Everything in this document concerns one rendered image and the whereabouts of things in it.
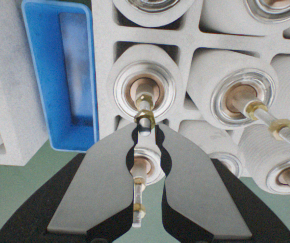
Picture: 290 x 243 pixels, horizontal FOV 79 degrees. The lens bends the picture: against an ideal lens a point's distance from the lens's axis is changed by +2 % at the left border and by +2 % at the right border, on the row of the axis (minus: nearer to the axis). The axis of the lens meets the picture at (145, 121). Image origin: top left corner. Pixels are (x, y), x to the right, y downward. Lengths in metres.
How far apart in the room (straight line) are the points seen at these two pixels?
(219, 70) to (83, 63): 0.34
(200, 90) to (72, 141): 0.34
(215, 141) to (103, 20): 0.23
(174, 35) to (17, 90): 0.29
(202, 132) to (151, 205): 0.51
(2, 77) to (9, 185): 0.54
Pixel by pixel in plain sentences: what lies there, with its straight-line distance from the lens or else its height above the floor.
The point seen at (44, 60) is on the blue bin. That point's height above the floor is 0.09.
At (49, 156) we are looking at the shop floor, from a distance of 0.67.
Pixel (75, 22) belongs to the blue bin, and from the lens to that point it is 0.48.
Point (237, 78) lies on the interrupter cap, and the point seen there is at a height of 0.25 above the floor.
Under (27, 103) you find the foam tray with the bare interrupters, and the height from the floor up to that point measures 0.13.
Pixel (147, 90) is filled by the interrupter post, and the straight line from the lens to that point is 0.19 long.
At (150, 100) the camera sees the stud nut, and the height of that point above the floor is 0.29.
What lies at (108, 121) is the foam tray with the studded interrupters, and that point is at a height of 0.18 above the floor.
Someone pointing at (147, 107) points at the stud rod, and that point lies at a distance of 0.16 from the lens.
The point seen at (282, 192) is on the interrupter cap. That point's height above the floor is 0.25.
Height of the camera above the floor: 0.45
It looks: 62 degrees down
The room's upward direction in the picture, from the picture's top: 180 degrees counter-clockwise
